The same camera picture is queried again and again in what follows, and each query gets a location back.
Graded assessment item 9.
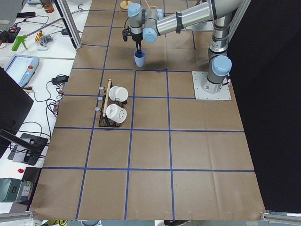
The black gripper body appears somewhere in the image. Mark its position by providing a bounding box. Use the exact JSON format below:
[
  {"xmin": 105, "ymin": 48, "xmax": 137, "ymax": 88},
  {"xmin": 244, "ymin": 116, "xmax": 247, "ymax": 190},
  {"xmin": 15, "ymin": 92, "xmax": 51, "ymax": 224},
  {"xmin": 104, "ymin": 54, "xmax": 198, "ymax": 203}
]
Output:
[{"xmin": 122, "ymin": 26, "xmax": 143, "ymax": 43}]

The blue plastic cup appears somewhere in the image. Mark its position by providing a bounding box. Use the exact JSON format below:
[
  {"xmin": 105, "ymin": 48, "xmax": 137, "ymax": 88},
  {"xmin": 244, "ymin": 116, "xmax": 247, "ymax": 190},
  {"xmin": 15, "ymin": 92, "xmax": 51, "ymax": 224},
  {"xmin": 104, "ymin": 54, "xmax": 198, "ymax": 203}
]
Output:
[{"xmin": 134, "ymin": 50, "xmax": 146, "ymax": 67}]

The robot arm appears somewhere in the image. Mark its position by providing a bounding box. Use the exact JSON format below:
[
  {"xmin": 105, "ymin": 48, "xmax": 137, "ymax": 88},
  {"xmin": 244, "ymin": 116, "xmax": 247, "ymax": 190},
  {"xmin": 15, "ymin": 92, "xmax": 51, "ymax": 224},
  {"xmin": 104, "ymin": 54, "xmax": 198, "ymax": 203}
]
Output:
[{"xmin": 122, "ymin": 0, "xmax": 242, "ymax": 94}]

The wooden mug tree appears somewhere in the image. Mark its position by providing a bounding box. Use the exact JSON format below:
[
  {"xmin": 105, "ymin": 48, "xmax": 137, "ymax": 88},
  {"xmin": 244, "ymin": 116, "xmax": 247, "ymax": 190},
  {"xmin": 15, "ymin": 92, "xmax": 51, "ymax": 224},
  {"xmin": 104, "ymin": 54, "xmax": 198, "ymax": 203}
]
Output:
[{"xmin": 119, "ymin": 0, "xmax": 133, "ymax": 10}]

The white smiley mug right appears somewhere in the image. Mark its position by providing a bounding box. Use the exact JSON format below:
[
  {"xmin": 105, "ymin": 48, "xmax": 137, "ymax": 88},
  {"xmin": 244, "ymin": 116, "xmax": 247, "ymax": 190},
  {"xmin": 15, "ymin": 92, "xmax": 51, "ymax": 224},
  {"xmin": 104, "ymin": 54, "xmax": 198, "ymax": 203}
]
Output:
[{"xmin": 109, "ymin": 86, "xmax": 128, "ymax": 102}]

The white smiley mug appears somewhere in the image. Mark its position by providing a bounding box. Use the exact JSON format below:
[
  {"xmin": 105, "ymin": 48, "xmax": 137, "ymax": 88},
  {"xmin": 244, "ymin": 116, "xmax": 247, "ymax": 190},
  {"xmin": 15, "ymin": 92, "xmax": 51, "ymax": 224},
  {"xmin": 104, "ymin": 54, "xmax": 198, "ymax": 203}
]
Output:
[
  {"xmin": 106, "ymin": 104, "xmax": 127, "ymax": 123},
  {"xmin": 109, "ymin": 86, "xmax": 128, "ymax": 102}
]

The white smiley mug left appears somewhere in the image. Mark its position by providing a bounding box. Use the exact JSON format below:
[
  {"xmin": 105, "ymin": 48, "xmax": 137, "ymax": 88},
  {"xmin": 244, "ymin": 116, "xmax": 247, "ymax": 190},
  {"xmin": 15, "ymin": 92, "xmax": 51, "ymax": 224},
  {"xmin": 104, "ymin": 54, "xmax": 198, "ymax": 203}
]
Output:
[{"xmin": 106, "ymin": 104, "xmax": 127, "ymax": 123}]

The black power brick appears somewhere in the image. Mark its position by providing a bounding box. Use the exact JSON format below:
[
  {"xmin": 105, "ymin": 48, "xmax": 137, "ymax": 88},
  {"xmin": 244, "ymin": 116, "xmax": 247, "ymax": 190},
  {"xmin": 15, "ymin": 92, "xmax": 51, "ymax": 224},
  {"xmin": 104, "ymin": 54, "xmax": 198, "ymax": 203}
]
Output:
[{"xmin": 51, "ymin": 74, "xmax": 69, "ymax": 85}]

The black smartphone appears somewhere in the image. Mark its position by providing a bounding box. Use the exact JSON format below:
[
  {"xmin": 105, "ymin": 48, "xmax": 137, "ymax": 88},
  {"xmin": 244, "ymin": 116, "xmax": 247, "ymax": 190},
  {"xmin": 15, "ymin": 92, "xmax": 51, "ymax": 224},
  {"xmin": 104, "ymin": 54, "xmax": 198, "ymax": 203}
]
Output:
[{"xmin": 16, "ymin": 11, "xmax": 36, "ymax": 18}]

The blue teach pendant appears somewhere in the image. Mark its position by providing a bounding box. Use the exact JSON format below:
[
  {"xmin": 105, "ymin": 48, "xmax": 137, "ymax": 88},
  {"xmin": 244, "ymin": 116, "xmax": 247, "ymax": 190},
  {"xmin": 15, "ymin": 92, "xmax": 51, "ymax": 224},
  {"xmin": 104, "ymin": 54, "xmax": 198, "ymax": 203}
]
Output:
[{"xmin": 4, "ymin": 54, "xmax": 40, "ymax": 88}]

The black monitor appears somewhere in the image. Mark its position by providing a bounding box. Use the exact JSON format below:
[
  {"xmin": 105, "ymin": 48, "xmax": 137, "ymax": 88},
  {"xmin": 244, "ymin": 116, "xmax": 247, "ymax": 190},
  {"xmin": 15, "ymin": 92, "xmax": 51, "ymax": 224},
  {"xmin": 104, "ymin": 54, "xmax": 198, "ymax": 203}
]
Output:
[{"xmin": 0, "ymin": 67, "xmax": 34, "ymax": 158}]

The green device box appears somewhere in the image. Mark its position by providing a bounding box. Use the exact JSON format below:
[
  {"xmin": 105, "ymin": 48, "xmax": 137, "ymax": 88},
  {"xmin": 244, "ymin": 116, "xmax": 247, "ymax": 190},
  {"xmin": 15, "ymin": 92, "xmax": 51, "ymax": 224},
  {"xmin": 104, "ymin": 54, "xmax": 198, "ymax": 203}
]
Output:
[{"xmin": 0, "ymin": 178, "xmax": 33, "ymax": 202}]

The aluminium frame post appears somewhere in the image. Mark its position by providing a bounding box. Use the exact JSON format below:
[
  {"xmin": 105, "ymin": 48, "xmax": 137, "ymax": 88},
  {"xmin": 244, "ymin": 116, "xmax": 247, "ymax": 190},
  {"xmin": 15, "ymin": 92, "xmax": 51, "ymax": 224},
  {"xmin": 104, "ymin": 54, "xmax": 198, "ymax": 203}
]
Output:
[{"xmin": 54, "ymin": 0, "xmax": 82, "ymax": 49}]

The black wire cup rack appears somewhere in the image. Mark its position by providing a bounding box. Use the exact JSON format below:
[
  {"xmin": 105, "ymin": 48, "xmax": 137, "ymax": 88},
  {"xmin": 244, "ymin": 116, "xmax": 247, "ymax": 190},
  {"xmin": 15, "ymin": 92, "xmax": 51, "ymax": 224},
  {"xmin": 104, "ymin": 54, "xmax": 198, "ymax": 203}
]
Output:
[{"xmin": 95, "ymin": 78, "xmax": 127, "ymax": 128}]

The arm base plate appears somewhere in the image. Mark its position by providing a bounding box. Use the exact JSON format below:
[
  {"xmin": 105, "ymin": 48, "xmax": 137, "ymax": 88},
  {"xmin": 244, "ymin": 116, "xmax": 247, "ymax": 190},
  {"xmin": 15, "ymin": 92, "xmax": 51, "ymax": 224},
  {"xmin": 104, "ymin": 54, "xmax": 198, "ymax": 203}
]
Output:
[{"xmin": 192, "ymin": 71, "xmax": 231, "ymax": 101}]

